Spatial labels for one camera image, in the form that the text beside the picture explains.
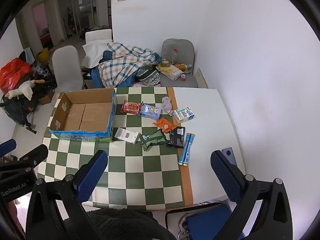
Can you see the blue-grey phone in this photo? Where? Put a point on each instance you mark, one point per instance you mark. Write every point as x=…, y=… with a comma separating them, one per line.
x=228, y=155

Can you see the tape roll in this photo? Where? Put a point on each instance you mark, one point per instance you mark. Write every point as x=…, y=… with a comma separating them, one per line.
x=165, y=63

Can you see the long blue packet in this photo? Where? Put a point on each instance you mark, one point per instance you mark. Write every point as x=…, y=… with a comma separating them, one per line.
x=186, y=150

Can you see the red snack packet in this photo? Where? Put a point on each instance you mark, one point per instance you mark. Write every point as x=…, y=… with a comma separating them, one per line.
x=130, y=107

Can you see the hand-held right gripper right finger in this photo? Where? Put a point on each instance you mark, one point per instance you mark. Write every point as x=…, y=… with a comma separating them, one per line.
x=225, y=177

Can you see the black snack packet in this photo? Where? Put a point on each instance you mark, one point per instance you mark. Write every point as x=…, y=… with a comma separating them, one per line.
x=176, y=137

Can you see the purple fleece sock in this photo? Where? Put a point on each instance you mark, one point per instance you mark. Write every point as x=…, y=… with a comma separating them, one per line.
x=167, y=105

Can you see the small red and white box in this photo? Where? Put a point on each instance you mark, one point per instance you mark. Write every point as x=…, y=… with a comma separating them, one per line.
x=183, y=77

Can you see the orange snack packet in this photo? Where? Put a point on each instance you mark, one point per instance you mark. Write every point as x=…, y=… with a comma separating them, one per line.
x=163, y=124

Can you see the blue cat-print tissue pack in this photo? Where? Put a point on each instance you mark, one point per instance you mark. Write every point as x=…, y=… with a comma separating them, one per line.
x=151, y=112

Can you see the cardboard box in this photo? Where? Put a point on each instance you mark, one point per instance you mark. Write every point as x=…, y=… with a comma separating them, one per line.
x=85, y=115

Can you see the pink cloth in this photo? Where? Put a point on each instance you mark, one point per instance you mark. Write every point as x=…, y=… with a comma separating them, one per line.
x=141, y=84

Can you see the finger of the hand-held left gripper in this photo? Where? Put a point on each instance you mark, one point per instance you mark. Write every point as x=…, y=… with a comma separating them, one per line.
x=7, y=147
x=35, y=155

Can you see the orange snack bag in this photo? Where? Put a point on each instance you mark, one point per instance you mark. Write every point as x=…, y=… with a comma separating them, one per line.
x=181, y=66

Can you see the clear plastic bottle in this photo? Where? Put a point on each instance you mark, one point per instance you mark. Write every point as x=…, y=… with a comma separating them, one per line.
x=175, y=56

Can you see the blue chair cushion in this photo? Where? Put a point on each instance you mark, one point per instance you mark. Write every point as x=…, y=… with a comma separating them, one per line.
x=207, y=220

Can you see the plaid blanket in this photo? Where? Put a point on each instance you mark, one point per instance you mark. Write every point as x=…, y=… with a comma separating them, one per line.
x=120, y=65

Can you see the white flat board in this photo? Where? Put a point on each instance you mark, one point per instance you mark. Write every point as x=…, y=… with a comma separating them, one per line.
x=201, y=78

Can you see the white chair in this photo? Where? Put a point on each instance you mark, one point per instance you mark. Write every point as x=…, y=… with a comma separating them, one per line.
x=97, y=35
x=66, y=65

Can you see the white and yellow pack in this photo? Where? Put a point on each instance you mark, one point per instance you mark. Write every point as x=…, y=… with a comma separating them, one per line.
x=172, y=73

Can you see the grey chair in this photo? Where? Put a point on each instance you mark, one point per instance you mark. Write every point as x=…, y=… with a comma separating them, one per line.
x=177, y=45

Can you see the green checkered table mat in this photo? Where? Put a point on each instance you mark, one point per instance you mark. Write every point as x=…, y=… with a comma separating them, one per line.
x=150, y=170

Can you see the blue face mask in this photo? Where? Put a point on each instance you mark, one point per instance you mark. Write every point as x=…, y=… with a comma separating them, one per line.
x=30, y=55

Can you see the metal key rings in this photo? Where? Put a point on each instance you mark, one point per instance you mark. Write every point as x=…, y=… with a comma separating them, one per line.
x=183, y=226

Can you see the white goose plush toy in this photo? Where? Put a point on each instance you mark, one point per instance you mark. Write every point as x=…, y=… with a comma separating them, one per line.
x=25, y=88

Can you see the red plastic bag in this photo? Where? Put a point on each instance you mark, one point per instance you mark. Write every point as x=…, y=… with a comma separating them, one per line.
x=13, y=72

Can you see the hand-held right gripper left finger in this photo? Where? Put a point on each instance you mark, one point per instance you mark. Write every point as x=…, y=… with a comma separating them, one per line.
x=92, y=175

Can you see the green snack packet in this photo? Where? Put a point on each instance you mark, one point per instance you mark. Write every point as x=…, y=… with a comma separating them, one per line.
x=153, y=140

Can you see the black and white patterned cloth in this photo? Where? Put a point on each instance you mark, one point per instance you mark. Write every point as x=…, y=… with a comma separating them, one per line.
x=150, y=76

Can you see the yellow bucket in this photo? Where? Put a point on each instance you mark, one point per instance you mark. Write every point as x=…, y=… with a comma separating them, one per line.
x=42, y=55

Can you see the glass sliding door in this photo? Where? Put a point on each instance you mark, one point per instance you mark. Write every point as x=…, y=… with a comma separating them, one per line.
x=82, y=10

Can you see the black stroller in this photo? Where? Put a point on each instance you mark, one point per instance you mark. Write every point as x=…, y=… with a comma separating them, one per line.
x=15, y=110

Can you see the white and blue tissue pack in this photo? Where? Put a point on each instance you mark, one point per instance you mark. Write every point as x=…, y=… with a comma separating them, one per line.
x=183, y=115

